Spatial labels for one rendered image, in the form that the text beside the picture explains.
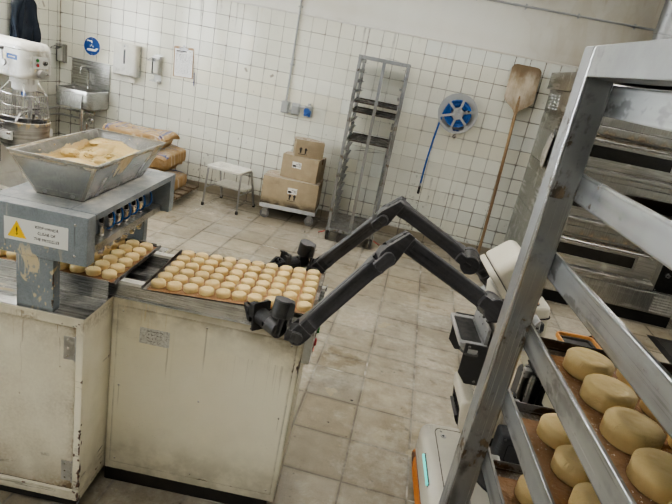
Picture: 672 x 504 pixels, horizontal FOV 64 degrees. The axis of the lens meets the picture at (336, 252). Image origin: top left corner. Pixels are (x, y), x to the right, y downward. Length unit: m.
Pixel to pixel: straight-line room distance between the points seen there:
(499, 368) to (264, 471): 1.68
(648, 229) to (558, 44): 5.64
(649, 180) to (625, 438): 4.80
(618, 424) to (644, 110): 0.27
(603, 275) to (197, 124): 4.50
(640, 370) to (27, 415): 2.03
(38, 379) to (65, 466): 0.36
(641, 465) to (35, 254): 1.71
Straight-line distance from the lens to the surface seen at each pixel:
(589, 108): 0.62
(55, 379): 2.10
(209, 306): 1.96
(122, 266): 2.10
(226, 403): 2.13
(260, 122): 6.28
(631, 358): 0.47
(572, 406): 0.55
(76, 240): 1.82
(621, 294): 5.62
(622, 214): 0.53
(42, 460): 2.33
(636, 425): 0.57
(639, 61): 0.52
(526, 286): 0.65
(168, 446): 2.32
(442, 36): 5.99
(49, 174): 1.93
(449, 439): 2.60
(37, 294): 1.96
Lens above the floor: 1.76
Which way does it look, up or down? 19 degrees down
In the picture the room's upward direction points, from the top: 11 degrees clockwise
